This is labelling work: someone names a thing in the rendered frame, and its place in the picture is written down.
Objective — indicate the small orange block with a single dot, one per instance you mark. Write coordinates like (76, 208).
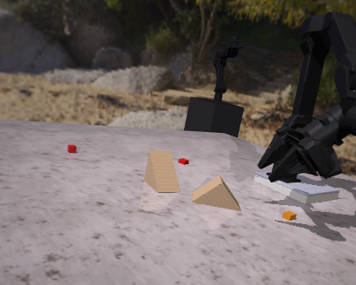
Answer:
(289, 215)

